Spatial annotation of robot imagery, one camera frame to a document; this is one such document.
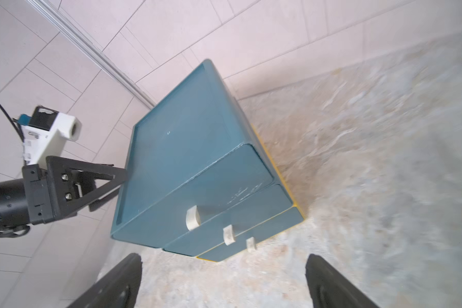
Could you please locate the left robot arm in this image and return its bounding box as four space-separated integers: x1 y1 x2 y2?
0 156 128 238

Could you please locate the teal three-drawer cabinet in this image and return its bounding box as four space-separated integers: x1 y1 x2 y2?
110 59 305 263

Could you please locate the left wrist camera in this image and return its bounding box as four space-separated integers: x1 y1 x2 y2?
17 105 82 169

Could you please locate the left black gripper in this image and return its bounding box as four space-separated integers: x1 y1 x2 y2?
22 156 128 225

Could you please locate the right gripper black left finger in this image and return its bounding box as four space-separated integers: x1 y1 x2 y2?
68 253 142 308

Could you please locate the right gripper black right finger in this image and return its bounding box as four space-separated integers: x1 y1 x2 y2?
305 254 378 308

